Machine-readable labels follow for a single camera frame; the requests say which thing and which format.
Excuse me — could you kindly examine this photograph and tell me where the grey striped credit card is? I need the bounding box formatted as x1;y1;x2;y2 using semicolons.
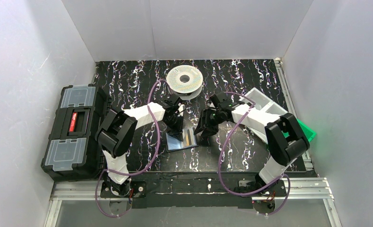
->
182;128;197;148

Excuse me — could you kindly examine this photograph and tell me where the black plastic toolbox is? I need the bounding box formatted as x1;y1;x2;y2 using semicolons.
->
41;84;111;182

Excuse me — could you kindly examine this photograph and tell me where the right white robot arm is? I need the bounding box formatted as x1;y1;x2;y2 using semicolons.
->
195;92;310;189

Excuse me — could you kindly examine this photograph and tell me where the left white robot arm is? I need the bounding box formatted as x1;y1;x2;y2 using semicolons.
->
95;94;185;196

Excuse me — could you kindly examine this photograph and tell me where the white plastic bin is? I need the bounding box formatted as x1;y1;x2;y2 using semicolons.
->
240;88;287;144

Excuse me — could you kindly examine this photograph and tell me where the white filament spool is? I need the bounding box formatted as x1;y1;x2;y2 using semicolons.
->
166;65;203;100

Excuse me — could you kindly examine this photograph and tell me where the green plastic bin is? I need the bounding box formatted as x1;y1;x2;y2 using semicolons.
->
283;119;317;146

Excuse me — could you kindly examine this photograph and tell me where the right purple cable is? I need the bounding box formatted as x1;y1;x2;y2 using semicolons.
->
217;91;292;217

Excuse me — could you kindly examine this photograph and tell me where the purple cable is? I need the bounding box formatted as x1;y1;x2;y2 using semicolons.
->
94;79;187;218
217;91;292;217

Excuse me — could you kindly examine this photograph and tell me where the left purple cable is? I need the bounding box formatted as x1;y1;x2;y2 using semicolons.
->
94;79;187;218

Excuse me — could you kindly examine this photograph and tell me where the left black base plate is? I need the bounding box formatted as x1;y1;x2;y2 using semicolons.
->
99;181;147;198

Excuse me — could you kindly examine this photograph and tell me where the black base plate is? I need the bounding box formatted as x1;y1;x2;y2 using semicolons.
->
238;179;287;199
99;181;147;198

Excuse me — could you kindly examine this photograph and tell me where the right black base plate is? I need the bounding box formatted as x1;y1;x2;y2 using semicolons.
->
238;179;287;199

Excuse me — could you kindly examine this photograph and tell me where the aluminium frame rail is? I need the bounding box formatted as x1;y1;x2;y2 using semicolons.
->
44;177;342;227

